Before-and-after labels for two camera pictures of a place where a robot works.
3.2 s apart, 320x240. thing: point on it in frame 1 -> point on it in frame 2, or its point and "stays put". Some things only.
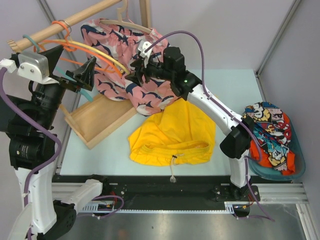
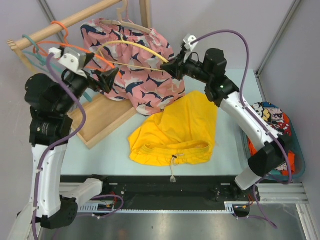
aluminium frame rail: (269, 193) stays put
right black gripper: (141, 68) -> (176, 67)
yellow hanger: (87, 46) -> (132, 43)
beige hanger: (120, 21) stays put
